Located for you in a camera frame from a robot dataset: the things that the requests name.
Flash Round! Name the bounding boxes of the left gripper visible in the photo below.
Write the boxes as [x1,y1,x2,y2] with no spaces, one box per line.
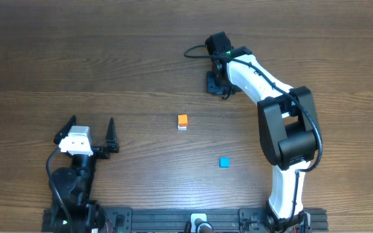
[53,115,120,160]

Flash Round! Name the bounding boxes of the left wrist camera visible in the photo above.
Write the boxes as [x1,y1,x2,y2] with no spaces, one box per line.
[58,126,94,157]

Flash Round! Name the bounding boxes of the mounting rail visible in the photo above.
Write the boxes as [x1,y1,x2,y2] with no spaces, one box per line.
[42,206,330,233]

